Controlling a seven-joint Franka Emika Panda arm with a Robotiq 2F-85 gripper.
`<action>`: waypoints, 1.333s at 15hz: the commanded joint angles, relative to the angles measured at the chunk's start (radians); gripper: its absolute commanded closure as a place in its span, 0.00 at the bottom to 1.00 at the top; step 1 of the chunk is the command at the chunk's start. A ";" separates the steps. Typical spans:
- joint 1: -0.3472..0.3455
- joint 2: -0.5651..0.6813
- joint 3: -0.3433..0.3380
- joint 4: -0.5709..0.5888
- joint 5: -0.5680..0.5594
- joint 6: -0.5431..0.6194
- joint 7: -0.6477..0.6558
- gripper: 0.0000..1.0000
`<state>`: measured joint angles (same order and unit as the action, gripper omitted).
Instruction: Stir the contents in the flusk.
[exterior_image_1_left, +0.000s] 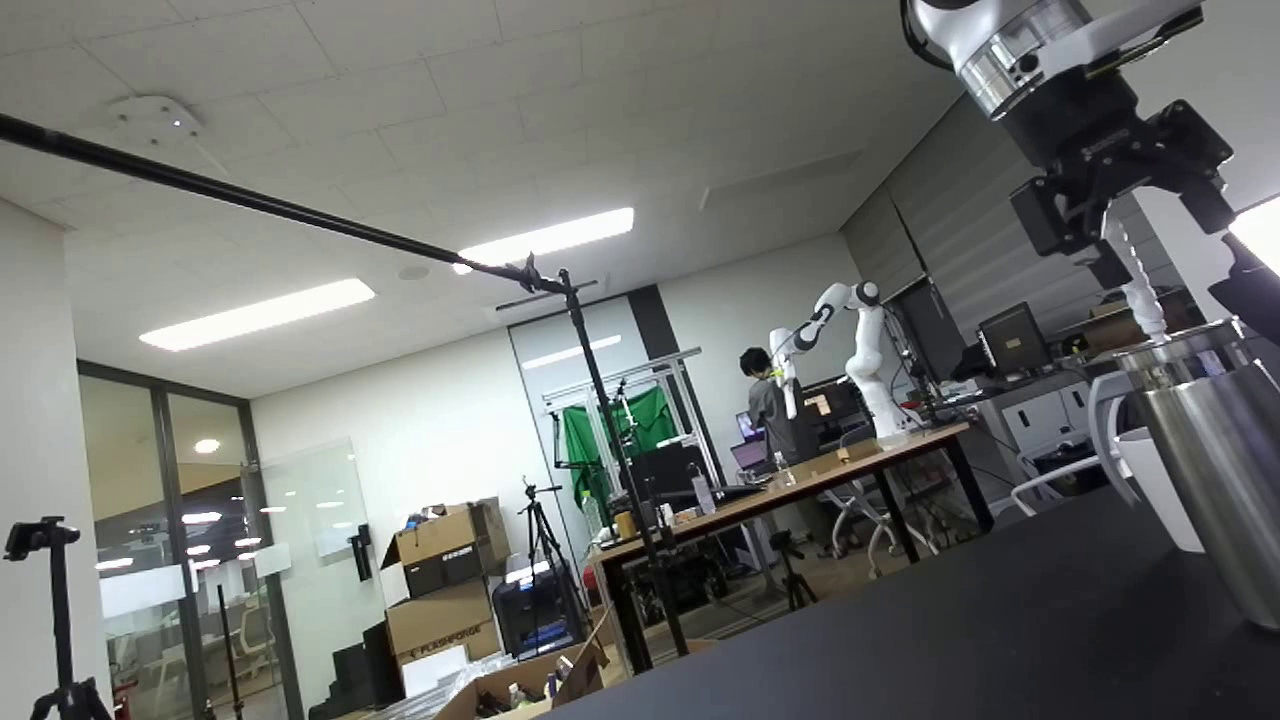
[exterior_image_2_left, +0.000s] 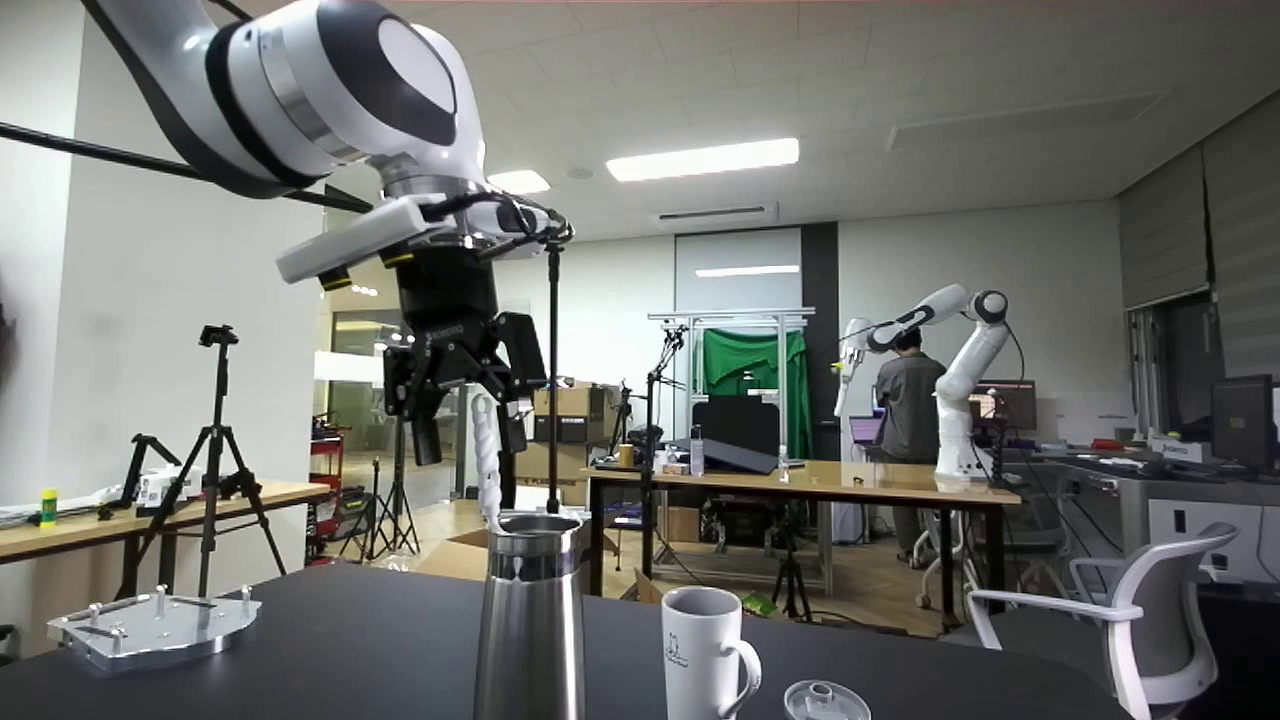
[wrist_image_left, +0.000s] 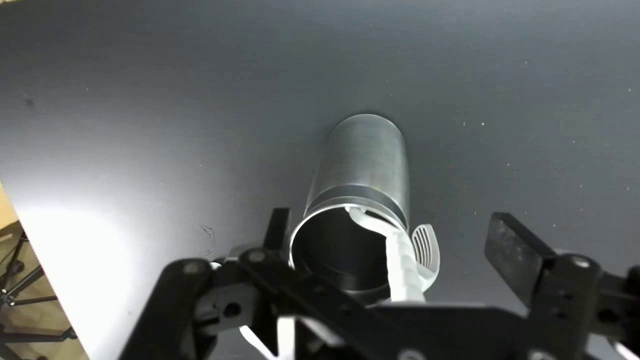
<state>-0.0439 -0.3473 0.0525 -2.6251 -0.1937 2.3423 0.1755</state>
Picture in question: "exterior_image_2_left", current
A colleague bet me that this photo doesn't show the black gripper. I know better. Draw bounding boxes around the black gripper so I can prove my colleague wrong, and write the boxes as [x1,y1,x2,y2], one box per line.
[379,245,553,472]

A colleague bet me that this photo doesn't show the white plastic stirrer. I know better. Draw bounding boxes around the white plastic stirrer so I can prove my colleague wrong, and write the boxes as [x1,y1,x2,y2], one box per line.
[463,382,504,528]

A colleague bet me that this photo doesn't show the thin black stand pole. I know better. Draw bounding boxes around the thin black stand pole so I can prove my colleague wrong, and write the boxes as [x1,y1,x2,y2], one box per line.
[540,236,569,519]

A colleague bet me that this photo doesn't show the small ceiling light panel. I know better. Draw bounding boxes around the small ceiling light panel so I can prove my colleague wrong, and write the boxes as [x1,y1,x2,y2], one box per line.
[483,165,555,198]

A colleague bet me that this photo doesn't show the stainless steel flask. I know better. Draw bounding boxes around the stainless steel flask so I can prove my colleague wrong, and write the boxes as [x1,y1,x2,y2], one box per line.
[470,509,592,720]

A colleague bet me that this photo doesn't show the black monitor on table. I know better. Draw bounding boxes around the black monitor on table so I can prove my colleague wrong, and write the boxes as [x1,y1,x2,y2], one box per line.
[688,393,789,481]

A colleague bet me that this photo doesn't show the green screen cloth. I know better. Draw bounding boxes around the green screen cloth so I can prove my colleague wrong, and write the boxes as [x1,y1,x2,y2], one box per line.
[700,325,820,462]

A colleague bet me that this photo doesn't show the long ceiling light panel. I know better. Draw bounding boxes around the long ceiling light panel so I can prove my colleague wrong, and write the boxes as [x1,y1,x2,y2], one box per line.
[606,132,803,188]

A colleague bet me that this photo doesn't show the long wooden bench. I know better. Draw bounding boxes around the long wooden bench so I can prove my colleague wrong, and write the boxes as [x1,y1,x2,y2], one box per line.
[0,475,339,567]

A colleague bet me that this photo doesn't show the small black tripod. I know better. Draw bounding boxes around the small black tripod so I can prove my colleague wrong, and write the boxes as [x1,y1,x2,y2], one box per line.
[98,426,189,525]

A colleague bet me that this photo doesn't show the white ceramic mug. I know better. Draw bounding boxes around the white ceramic mug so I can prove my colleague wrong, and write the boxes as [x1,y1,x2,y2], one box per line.
[655,582,768,720]

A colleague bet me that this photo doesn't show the wooden table black legs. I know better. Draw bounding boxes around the wooden table black legs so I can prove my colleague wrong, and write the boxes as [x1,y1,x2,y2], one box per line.
[580,457,1030,634]

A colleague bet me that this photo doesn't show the clear acrylic plate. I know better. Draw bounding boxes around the clear acrylic plate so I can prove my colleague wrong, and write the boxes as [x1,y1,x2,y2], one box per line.
[45,580,267,672]

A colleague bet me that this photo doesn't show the person in grey shirt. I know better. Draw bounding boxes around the person in grey shirt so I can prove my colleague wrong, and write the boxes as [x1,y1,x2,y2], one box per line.
[868,325,953,472]

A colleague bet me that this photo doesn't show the clear glass lid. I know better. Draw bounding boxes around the clear glass lid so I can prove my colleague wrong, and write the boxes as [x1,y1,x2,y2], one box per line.
[782,677,880,720]

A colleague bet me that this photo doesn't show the white office chair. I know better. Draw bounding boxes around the white office chair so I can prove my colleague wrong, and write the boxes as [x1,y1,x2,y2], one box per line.
[963,528,1239,720]

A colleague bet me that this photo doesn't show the dark monitor by window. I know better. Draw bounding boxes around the dark monitor by window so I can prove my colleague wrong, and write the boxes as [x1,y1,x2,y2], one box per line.
[1208,373,1280,472]

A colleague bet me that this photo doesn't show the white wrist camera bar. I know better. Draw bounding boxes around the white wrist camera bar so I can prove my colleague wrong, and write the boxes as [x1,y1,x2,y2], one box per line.
[271,194,433,289]

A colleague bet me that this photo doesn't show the black camera stand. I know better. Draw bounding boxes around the black camera stand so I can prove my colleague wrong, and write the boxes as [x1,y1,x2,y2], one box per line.
[631,314,695,582]

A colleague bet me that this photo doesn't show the black tripod with camera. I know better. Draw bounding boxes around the black tripod with camera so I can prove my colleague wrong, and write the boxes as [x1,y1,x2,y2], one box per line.
[118,320,293,602]

